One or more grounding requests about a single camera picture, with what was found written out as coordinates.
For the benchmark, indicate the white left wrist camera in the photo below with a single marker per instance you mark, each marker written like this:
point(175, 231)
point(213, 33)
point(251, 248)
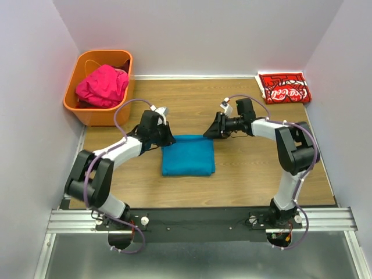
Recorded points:
point(162, 111)

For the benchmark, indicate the folded red coca-cola shirt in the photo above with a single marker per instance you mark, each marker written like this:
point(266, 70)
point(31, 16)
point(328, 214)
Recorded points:
point(283, 87)

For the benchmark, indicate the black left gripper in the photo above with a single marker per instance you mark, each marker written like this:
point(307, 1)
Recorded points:
point(168, 139)

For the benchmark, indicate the pink t shirt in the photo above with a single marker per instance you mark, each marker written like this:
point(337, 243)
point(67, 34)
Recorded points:
point(104, 88)

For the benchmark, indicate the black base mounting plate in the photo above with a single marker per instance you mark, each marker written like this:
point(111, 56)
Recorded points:
point(156, 225)

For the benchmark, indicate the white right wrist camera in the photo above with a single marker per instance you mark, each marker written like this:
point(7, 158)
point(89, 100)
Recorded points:
point(228, 109)

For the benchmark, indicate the blue t shirt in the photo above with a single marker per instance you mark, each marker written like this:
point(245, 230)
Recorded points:
point(190, 155)

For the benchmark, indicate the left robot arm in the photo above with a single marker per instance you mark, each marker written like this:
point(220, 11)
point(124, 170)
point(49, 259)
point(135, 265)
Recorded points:
point(91, 175)

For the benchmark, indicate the orange plastic laundry basket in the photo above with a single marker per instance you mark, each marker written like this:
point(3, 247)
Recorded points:
point(86, 64)

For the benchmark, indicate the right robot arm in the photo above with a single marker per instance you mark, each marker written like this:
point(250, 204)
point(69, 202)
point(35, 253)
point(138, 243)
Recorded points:
point(297, 151)

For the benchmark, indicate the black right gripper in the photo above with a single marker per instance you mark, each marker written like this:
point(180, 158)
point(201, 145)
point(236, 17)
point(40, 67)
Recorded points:
point(217, 129)

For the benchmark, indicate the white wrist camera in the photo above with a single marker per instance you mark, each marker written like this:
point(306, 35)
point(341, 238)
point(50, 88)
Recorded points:
point(162, 111)
point(228, 109)

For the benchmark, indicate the aluminium extrusion rail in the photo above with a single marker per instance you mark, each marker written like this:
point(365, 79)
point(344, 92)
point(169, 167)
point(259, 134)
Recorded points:
point(73, 248)

